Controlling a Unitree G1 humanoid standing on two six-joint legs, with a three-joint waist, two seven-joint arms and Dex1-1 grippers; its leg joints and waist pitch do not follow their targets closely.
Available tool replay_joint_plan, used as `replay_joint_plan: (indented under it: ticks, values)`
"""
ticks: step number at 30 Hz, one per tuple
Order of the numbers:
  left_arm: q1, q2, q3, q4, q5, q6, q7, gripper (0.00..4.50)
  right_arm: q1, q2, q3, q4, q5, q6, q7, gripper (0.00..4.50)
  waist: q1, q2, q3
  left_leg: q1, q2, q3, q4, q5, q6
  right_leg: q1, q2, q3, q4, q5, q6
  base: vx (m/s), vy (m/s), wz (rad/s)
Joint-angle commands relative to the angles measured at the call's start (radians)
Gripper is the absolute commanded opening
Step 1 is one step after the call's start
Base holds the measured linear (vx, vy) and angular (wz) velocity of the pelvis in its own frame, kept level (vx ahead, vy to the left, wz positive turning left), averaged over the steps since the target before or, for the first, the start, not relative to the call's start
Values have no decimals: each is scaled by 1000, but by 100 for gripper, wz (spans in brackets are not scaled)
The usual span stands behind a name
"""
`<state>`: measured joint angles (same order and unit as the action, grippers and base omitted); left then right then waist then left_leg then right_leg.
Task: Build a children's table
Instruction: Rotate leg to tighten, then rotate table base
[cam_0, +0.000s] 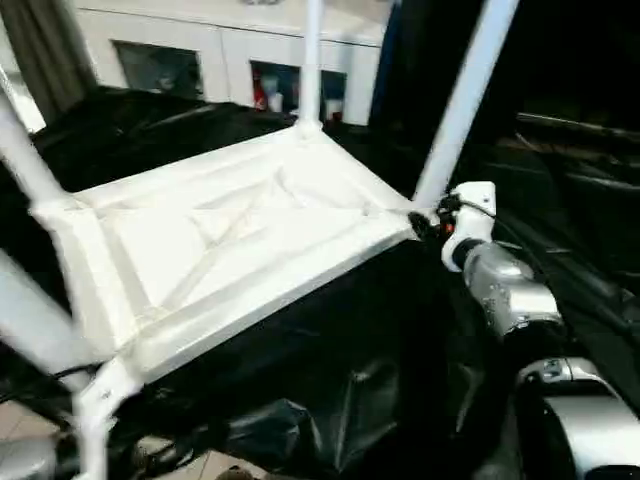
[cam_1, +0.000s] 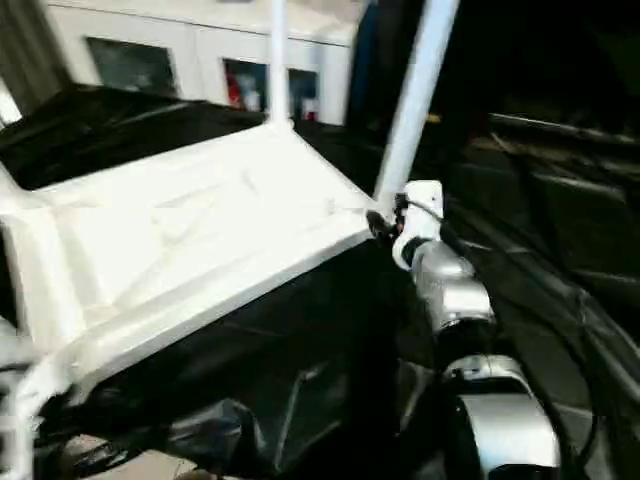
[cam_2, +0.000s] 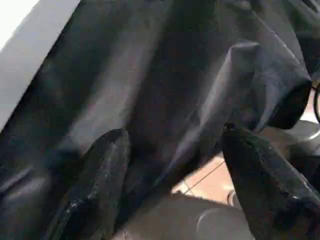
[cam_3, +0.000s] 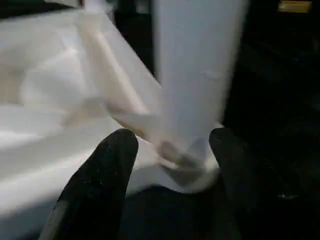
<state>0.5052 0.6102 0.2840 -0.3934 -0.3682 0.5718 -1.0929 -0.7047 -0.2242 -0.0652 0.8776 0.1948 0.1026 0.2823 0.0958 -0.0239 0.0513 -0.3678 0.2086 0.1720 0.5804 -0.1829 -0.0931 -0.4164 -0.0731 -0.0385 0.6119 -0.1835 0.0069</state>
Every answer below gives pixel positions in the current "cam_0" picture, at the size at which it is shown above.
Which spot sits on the dark rounded robot foot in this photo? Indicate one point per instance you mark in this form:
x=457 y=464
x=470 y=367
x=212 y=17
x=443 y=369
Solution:
x=235 y=474

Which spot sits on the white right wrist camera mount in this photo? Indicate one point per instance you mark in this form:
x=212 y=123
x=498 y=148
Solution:
x=470 y=215

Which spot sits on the white plastic table top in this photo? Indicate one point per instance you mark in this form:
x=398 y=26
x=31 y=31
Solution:
x=225 y=225

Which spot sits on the red box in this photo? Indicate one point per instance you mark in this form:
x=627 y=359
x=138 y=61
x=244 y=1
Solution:
x=257 y=90

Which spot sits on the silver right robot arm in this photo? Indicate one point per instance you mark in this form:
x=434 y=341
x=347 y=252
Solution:
x=525 y=300

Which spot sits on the grey-brown curtain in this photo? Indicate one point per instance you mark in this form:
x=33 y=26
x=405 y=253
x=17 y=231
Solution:
x=45 y=55

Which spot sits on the white blue carton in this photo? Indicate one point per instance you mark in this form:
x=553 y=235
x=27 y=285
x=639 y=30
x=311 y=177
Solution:
x=332 y=107

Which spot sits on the dark horizontal metal rail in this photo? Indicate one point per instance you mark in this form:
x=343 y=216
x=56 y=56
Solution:
x=580 y=125

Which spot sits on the black plastic mat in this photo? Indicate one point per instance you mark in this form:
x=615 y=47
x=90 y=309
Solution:
x=350 y=325

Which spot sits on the large black box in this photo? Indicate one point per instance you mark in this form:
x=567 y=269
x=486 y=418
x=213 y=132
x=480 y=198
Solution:
x=550 y=50

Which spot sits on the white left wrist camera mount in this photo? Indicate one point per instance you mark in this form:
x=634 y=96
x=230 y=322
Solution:
x=100 y=410

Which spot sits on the white glass-door cabinet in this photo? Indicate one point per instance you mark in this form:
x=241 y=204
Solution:
x=200 y=25

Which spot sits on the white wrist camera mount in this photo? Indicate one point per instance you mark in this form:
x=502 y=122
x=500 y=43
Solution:
x=470 y=215
x=100 y=410

